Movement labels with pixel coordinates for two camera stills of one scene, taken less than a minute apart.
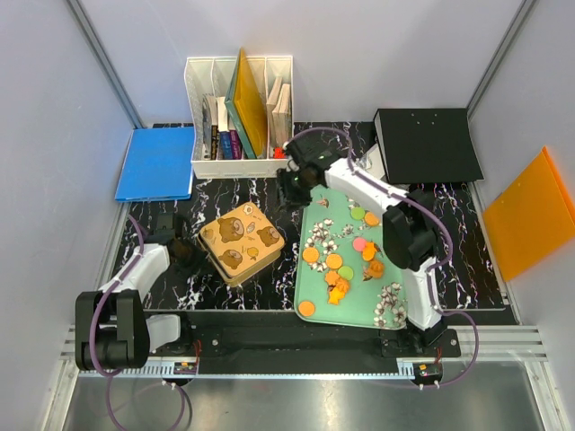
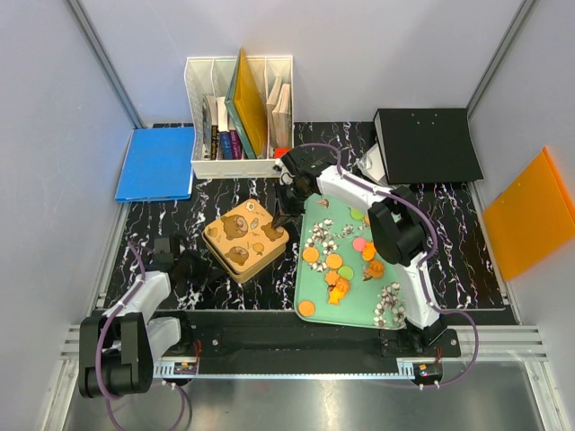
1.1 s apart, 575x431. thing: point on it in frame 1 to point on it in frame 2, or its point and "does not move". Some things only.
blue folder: x=157 y=165 does not move
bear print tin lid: x=242 y=239 does not move
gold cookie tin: x=247 y=276 to x=243 y=246
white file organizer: x=243 y=115 does not move
